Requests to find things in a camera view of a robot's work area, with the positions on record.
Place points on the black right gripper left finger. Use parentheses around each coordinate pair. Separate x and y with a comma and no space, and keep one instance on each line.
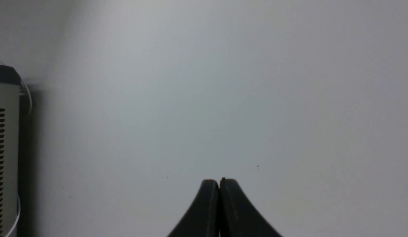
(200,220)

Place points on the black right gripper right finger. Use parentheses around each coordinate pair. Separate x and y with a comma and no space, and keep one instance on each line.
(237,215)

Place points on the grey vented appliance box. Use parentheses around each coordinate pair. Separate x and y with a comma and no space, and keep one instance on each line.
(9,131)

